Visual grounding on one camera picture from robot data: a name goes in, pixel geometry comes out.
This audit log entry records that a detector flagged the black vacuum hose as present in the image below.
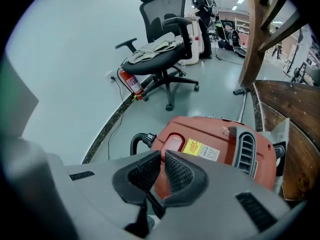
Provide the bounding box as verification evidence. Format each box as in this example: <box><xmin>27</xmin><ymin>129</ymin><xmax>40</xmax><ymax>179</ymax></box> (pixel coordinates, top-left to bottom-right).
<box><xmin>129</xmin><ymin>132</ymin><xmax>158</xmax><ymax>157</ymax></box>

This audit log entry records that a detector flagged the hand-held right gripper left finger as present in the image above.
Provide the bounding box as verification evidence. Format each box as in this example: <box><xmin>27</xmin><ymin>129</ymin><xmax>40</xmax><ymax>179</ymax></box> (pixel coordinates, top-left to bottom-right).
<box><xmin>46</xmin><ymin>149</ymin><xmax>163</xmax><ymax>240</ymax></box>

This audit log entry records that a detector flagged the black cart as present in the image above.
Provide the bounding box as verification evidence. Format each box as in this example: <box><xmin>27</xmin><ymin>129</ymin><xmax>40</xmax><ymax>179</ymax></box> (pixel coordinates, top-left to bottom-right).
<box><xmin>290</xmin><ymin>61</ymin><xmax>320</xmax><ymax>87</ymax></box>

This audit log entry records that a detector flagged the white round cabinet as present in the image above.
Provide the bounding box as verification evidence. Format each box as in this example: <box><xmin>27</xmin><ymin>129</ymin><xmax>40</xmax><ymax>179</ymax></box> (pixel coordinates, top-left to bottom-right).
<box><xmin>177</xmin><ymin>14</ymin><xmax>201</xmax><ymax>66</ymax></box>

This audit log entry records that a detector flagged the black mesh office chair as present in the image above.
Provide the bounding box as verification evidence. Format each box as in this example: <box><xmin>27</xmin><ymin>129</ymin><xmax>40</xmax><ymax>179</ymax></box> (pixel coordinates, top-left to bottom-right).
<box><xmin>115</xmin><ymin>0</ymin><xmax>200</xmax><ymax>112</ymax></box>

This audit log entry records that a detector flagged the red power switch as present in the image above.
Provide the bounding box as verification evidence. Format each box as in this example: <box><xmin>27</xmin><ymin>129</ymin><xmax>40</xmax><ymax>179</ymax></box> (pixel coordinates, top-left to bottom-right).
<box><xmin>163</xmin><ymin>133</ymin><xmax>185</xmax><ymax>153</ymax></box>

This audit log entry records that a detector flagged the red vacuum cleaner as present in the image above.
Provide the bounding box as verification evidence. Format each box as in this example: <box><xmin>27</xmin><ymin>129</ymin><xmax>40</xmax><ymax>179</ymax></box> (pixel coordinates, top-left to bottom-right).
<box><xmin>149</xmin><ymin>115</ymin><xmax>291</xmax><ymax>203</ymax></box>

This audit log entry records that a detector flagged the beige cloth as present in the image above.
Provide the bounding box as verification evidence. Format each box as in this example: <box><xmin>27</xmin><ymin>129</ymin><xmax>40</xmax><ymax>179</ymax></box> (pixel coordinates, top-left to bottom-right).
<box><xmin>128</xmin><ymin>32</ymin><xmax>185</xmax><ymax>65</ymax></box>

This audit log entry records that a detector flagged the white wall socket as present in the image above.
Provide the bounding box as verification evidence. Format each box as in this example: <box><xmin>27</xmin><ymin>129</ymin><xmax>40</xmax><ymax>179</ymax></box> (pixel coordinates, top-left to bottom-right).
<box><xmin>105</xmin><ymin>70</ymin><xmax>117</xmax><ymax>83</ymax></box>

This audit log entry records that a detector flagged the black metal stand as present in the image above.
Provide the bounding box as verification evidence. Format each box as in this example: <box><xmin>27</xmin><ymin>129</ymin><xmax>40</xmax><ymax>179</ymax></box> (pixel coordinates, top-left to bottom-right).
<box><xmin>283</xmin><ymin>25</ymin><xmax>309</xmax><ymax>77</ymax></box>

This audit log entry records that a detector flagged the red fire extinguisher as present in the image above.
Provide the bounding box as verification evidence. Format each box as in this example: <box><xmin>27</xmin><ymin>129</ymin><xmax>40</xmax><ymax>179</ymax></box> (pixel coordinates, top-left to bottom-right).
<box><xmin>116</xmin><ymin>67</ymin><xmax>146</xmax><ymax>102</ymax></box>

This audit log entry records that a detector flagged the black power cable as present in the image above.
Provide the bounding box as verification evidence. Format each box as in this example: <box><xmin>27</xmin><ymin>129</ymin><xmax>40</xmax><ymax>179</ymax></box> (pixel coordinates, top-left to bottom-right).
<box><xmin>107</xmin><ymin>76</ymin><xmax>125</xmax><ymax>161</ymax></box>

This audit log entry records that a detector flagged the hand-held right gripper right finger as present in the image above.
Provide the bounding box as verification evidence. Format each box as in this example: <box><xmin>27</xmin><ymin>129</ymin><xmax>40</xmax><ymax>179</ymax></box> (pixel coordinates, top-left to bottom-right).
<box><xmin>149</xmin><ymin>149</ymin><xmax>300</xmax><ymax>240</ymax></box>

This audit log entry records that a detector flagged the black bag with white cables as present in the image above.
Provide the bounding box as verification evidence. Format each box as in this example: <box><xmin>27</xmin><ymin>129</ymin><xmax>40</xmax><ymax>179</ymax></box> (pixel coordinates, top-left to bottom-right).
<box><xmin>216</xmin><ymin>19</ymin><xmax>248</xmax><ymax>58</ymax></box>

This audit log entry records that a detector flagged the metal vacuum wand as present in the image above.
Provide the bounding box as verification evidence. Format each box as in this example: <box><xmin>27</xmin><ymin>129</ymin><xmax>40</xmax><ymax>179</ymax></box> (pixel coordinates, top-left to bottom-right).
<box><xmin>232</xmin><ymin>87</ymin><xmax>251</xmax><ymax>124</ymax></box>

